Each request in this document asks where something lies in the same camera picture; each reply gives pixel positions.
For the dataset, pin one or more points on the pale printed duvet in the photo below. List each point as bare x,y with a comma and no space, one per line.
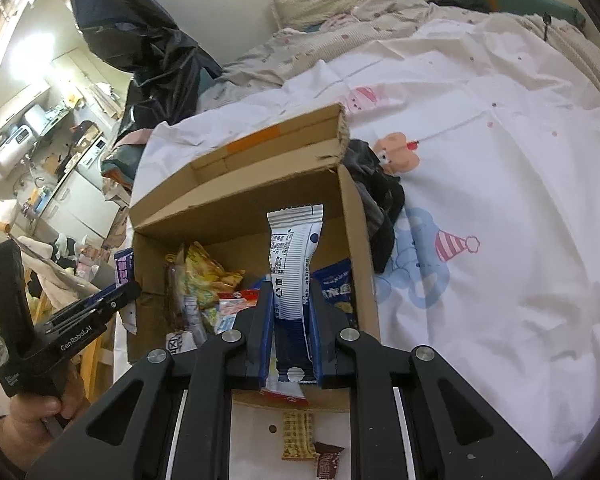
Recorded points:
330,45

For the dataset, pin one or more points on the dark brown snack packet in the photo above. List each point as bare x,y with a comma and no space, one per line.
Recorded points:
174,295

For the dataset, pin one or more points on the black plastic bag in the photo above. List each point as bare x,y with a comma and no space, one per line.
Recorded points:
130,35

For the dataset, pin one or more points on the purple white snack packet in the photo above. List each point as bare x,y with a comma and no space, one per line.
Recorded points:
124,267

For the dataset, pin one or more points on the white kitchen cabinet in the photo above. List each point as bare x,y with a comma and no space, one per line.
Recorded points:
80,200

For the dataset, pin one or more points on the blue snack packet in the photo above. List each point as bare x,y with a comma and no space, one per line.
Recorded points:
337,285

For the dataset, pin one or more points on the yellow cheese snack bag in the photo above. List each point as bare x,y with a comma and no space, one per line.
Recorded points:
205,275

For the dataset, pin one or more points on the white navy snack stick packet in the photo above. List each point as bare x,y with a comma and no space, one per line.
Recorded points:
292,260

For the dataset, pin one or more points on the white kitchen appliance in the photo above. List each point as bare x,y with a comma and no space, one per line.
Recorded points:
10,152

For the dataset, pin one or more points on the white red snack packet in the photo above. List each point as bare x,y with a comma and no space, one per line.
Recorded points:
237,307

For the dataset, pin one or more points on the small black white packet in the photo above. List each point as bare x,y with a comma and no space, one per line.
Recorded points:
179,342

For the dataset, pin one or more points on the dark grey cloth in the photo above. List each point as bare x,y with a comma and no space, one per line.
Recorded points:
380,200

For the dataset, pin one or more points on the brown cardboard box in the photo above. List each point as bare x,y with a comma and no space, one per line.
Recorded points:
352,240

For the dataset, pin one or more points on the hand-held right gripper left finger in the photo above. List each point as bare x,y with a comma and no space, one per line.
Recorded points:
265,320

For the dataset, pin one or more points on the person's left hand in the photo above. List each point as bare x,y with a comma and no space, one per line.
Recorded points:
30,415

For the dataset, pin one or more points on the yellow checked candy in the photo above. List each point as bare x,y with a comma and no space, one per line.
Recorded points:
298,435

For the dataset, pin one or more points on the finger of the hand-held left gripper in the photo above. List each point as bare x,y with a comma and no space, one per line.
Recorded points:
87,302
112,304

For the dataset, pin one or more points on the white printed bed sheet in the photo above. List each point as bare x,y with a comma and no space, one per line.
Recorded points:
505,160

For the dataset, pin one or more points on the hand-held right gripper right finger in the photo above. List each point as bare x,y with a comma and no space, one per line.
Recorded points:
316,330

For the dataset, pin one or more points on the brown candy packet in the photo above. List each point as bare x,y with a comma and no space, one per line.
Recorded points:
328,460

